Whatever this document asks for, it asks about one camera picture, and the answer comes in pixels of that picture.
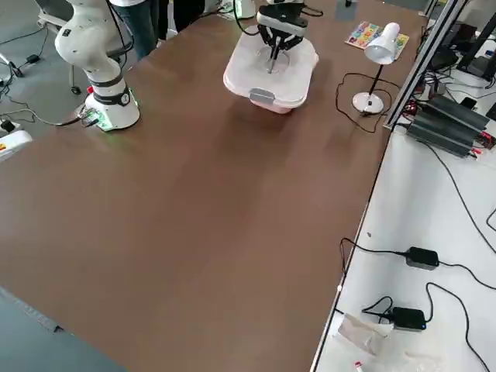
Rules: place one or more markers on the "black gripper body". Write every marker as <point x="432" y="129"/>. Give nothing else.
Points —
<point x="281" y="23"/>

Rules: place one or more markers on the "white bin lid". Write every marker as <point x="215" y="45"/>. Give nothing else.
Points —
<point x="248" y="75"/>

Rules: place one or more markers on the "grey block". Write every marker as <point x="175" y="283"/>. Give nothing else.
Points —
<point x="345" y="14"/>

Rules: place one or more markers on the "pink plastic bin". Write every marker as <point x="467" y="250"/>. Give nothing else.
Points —
<point x="277" y="110"/>

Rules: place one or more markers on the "colourful alphabet puzzle board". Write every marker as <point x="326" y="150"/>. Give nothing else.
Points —
<point x="358" y="35"/>

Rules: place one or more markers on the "person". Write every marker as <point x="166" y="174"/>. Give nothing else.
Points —
<point x="141" y="27"/>
<point x="186" y="13"/>

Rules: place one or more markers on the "white desk lamp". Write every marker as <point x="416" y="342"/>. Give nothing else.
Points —
<point x="383" y="46"/>

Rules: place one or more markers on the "black finned power supply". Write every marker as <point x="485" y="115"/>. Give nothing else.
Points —
<point x="445" y="128"/>

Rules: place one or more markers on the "black monitor stand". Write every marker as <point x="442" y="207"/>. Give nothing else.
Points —
<point x="472" y="46"/>

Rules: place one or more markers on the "black phone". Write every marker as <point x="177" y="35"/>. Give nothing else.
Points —
<point x="469" y="102"/>

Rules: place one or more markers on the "small black floor adapter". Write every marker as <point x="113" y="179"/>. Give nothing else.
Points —
<point x="33" y="59"/>

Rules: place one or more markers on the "flat black power adapter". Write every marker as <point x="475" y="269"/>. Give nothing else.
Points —
<point x="422" y="257"/>

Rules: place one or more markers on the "white control box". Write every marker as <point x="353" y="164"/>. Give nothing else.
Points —
<point x="11" y="145"/>

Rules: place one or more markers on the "clear plastic bag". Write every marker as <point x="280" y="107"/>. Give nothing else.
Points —
<point x="360" y="333"/>

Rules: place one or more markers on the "black adapter with blue light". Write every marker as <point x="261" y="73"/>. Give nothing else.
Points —
<point x="407" y="318"/>

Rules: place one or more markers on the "small red-capped tube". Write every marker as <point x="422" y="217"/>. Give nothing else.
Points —
<point x="358" y="365"/>

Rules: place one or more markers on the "aluminium frame post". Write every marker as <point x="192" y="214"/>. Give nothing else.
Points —
<point x="420" y="62"/>

